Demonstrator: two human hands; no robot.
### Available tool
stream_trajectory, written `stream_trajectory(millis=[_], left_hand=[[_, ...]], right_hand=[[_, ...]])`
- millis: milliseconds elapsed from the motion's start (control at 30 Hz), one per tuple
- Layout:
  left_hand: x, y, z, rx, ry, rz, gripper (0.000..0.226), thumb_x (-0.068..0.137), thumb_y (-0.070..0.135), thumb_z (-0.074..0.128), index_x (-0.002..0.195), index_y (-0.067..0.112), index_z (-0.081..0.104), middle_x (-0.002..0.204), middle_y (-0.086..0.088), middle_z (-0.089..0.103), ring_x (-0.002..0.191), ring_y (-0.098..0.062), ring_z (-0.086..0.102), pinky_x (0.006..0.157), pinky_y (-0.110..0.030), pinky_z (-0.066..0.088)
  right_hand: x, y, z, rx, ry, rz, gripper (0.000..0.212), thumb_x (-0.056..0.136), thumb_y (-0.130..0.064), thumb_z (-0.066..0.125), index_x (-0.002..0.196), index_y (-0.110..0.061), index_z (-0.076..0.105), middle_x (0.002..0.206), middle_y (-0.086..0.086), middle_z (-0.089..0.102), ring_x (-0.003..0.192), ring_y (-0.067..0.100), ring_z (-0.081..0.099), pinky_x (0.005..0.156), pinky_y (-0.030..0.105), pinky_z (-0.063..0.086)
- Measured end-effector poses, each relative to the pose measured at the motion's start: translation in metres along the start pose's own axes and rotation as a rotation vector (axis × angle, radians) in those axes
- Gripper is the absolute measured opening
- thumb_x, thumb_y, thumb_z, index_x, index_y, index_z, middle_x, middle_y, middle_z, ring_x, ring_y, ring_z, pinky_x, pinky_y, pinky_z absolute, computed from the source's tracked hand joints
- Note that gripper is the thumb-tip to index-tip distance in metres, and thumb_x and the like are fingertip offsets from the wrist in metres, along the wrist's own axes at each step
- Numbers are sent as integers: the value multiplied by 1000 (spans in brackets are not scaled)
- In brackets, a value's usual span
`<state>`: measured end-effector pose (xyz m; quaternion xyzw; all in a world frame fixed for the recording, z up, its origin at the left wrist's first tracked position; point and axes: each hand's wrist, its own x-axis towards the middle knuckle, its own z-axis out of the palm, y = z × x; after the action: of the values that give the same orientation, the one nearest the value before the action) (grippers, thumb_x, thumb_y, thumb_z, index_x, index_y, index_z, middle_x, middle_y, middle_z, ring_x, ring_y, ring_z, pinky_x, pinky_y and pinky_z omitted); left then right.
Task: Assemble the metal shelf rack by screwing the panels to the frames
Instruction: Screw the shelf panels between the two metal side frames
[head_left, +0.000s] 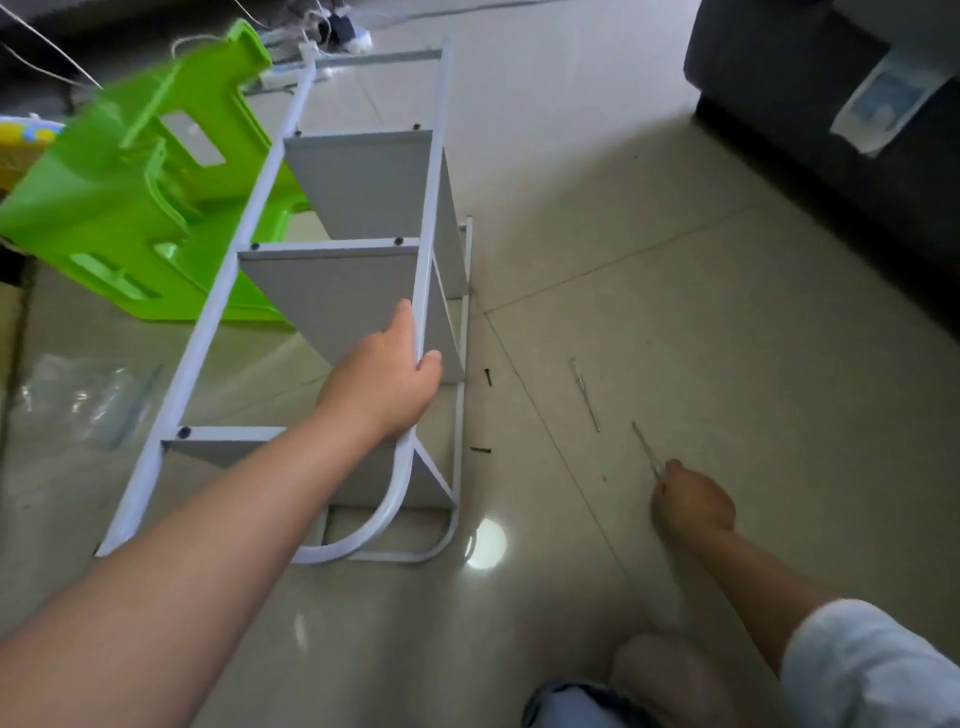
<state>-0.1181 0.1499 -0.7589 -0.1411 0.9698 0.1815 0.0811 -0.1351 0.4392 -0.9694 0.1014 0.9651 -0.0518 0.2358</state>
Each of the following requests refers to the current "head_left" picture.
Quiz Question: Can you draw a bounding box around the person's left hand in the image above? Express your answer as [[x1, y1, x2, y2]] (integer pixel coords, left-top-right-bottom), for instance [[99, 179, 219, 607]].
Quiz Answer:
[[315, 297, 446, 449]]

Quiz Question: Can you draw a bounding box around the person's right hand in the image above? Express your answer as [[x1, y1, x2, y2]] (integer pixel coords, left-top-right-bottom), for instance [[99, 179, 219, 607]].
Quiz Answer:
[[649, 457, 740, 549]]

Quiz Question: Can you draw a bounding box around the white metal frame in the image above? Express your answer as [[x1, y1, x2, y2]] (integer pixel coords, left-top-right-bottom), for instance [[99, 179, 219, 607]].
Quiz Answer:
[[292, 217, 477, 567], [94, 45, 452, 567]]

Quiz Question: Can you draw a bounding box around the white wooden board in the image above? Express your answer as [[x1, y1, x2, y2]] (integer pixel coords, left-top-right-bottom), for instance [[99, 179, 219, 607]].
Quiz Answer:
[[240, 240, 467, 380], [285, 127, 470, 302], [168, 427, 455, 509]]

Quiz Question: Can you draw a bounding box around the clear plastic screw bag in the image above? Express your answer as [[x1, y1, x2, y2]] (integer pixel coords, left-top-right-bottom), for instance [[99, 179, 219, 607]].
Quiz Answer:
[[7, 352, 167, 455]]

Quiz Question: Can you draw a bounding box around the person's left forearm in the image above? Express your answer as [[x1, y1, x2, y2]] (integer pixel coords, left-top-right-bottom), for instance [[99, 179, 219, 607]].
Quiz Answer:
[[0, 408, 384, 728]]

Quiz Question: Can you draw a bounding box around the person's right pale shoe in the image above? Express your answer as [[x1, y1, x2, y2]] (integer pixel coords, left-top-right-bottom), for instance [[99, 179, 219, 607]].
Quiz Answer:
[[612, 630, 740, 728]]

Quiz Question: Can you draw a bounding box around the person's white shirt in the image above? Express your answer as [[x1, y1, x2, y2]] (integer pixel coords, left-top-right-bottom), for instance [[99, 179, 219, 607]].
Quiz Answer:
[[780, 597, 960, 728]]

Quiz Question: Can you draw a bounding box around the green plastic stool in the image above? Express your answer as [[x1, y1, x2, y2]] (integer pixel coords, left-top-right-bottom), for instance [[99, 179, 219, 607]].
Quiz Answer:
[[0, 18, 317, 327]]

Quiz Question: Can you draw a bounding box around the grey sofa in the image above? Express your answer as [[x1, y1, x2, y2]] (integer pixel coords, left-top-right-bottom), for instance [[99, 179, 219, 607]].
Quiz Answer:
[[682, 0, 960, 335]]

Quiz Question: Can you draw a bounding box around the yellow plastic basket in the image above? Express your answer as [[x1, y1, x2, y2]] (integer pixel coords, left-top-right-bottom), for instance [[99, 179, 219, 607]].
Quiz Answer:
[[0, 117, 65, 194]]

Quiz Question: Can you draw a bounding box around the tangle of white cables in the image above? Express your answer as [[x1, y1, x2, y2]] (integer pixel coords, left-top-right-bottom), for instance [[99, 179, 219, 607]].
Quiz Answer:
[[0, 0, 377, 95]]

